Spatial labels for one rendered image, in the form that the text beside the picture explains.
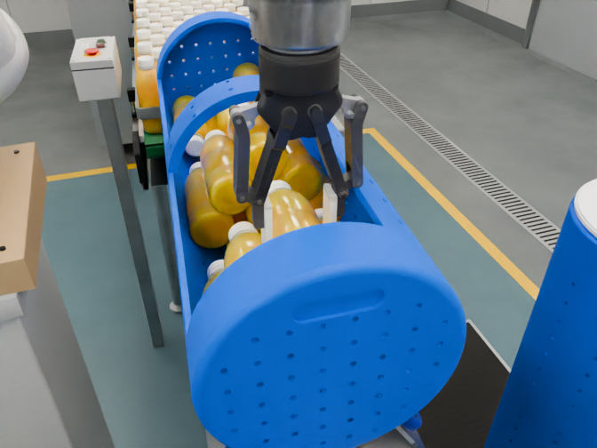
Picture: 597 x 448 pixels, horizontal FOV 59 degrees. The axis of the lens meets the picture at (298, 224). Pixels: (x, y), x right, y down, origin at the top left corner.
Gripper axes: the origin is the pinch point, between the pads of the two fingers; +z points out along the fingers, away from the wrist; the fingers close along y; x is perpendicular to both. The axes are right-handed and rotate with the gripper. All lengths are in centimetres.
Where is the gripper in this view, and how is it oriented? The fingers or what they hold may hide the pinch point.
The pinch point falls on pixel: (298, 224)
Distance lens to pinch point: 59.9
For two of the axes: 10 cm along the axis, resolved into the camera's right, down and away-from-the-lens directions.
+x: 2.5, 5.7, -7.9
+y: -9.7, 1.4, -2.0
